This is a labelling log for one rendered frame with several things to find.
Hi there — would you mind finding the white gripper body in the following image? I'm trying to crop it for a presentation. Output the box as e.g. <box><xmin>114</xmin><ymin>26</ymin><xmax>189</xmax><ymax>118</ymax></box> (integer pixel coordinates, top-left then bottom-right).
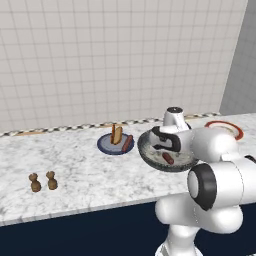
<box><xmin>148</xmin><ymin>125</ymin><xmax>178</xmax><ymax>150</ymax></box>

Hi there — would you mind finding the red sausage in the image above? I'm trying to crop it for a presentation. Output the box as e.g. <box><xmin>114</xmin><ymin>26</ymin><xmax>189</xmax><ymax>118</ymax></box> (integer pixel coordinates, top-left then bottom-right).
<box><xmin>121</xmin><ymin>134</ymin><xmax>134</xmax><ymax>154</ymax></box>
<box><xmin>162</xmin><ymin>152</ymin><xmax>175</xmax><ymax>166</ymax></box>

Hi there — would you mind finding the tan hot dog bun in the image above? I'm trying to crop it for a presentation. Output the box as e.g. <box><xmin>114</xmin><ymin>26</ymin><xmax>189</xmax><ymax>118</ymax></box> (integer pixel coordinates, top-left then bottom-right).
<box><xmin>111</xmin><ymin>124</ymin><xmax>124</xmax><ymax>145</ymax></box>

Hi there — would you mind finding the blue plate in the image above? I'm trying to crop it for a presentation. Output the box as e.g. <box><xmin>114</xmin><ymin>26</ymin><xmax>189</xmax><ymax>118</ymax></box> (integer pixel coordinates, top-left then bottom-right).
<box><xmin>96</xmin><ymin>132</ymin><xmax>136</xmax><ymax>156</ymax></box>

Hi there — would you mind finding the red-rimmed white plate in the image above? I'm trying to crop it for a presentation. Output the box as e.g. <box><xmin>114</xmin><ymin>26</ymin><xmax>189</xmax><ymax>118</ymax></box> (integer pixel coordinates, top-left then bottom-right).
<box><xmin>204</xmin><ymin>120</ymin><xmax>245</xmax><ymax>141</ymax></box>

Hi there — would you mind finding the brown wooden shaker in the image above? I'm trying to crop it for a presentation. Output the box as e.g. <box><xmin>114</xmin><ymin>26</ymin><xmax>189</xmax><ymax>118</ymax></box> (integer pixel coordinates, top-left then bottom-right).
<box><xmin>45</xmin><ymin>170</ymin><xmax>59</xmax><ymax>191</ymax></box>
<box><xmin>28</xmin><ymin>172</ymin><xmax>42</xmax><ymax>193</ymax></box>

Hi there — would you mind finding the dark blue counter cabinet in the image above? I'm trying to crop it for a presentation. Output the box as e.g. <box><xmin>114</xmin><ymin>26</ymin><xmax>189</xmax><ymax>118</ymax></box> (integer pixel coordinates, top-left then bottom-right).
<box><xmin>0</xmin><ymin>199</ymin><xmax>256</xmax><ymax>256</ymax></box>

